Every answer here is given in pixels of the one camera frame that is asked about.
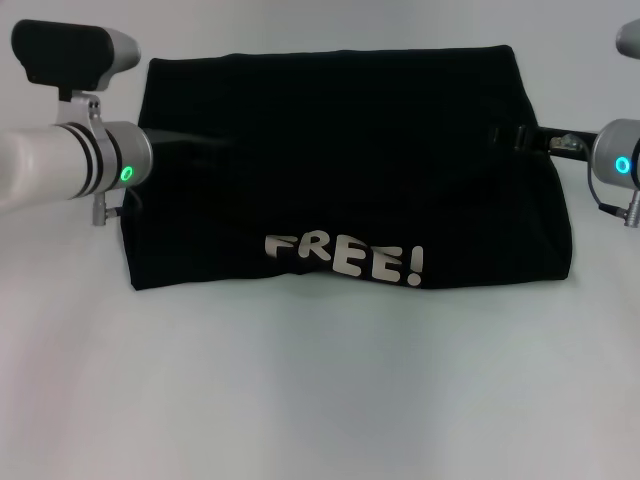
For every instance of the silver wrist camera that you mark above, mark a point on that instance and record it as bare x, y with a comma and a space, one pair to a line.
70, 55
630, 37

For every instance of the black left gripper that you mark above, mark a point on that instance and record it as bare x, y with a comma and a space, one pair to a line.
185, 137

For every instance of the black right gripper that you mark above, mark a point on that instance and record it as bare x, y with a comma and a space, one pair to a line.
565, 142

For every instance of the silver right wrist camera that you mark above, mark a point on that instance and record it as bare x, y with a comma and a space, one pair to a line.
630, 37

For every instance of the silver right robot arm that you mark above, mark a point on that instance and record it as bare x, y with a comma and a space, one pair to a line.
622, 155

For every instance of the white and silver left robot arm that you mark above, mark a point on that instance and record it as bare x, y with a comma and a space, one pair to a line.
60, 160

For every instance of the black shirt with FREE print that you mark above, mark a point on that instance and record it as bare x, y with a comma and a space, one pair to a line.
350, 175

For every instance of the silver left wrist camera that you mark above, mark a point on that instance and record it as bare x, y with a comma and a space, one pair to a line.
70, 55

